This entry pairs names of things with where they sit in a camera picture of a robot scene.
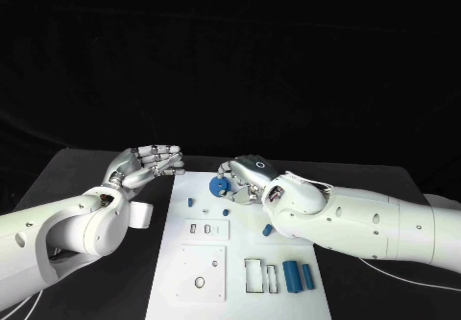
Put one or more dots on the blue gear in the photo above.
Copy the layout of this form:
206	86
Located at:
216	186

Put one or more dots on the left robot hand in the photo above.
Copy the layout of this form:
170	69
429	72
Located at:
125	162

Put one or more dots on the thick blue cylinder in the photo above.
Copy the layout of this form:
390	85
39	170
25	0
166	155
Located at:
291	276

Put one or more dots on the white task board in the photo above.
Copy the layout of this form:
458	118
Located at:
233	250

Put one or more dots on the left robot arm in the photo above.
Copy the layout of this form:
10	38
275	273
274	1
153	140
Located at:
72	225

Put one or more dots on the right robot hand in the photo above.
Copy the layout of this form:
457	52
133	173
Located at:
252	170

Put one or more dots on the small blue peg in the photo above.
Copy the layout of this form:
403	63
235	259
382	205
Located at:
189	202

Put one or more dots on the thin blue cylinder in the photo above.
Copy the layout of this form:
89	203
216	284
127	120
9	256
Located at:
307	277

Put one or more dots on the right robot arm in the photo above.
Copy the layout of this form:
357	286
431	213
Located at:
360	225

